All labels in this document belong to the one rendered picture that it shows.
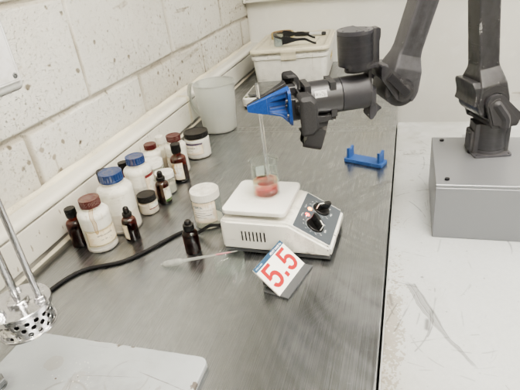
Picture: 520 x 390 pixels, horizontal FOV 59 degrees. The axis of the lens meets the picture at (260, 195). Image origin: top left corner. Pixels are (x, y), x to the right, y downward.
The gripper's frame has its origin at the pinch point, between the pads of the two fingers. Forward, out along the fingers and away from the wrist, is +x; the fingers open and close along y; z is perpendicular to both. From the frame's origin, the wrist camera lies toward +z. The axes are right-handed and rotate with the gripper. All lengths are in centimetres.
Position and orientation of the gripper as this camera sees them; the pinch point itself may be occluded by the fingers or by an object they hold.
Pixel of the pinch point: (267, 105)
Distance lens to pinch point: 78.0
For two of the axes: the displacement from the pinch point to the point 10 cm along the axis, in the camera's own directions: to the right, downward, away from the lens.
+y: -1.1, -4.6, 8.8
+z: 1.2, 8.8, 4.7
